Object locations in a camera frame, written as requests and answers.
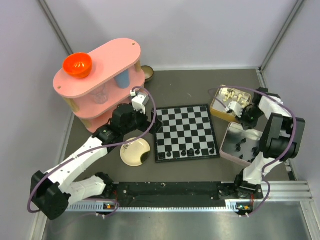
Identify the white chess pieces heap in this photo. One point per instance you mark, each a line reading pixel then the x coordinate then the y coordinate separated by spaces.
pixel 232 94

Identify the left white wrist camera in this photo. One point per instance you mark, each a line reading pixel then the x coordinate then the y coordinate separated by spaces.
pixel 139 101

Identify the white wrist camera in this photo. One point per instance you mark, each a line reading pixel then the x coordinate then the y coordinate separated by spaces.
pixel 139 101
pixel 235 109

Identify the pink wooden shelf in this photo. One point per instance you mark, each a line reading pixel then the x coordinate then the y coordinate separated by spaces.
pixel 108 61

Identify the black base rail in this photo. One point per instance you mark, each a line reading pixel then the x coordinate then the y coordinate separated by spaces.
pixel 174 194

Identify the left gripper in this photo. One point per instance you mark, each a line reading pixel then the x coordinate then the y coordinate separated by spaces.
pixel 146 124

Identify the upper blue cup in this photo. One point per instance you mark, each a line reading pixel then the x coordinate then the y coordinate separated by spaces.
pixel 123 79

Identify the black chess pieces heap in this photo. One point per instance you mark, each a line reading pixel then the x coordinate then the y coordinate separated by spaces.
pixel 247 149

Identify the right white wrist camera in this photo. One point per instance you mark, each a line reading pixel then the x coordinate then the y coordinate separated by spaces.
pixel 235 109

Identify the black white chessboard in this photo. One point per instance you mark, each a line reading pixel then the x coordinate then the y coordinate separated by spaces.
pixel 185 127

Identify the pink tin box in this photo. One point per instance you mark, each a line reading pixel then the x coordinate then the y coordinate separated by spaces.
pixel 233 135

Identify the orange bowl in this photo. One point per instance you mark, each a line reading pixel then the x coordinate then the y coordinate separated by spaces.
pixel 78 65

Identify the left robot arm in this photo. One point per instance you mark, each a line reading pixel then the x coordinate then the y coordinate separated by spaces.
pixel 56 189

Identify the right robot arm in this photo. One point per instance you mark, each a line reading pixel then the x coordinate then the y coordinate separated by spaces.
pixel 280 140

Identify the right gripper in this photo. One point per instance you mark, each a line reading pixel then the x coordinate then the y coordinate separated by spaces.
pixel 246 125

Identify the yellow tin box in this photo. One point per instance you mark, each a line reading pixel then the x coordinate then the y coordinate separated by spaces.
pixel 217 107

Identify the clear drinking glass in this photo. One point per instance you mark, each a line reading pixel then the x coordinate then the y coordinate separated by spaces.
pixel 100 94

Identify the cream plate with flower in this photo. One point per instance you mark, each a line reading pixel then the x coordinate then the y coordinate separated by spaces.
pixel 134 154

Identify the brown ceramic bowl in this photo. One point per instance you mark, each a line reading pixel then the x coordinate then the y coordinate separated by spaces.
pixel 148 73

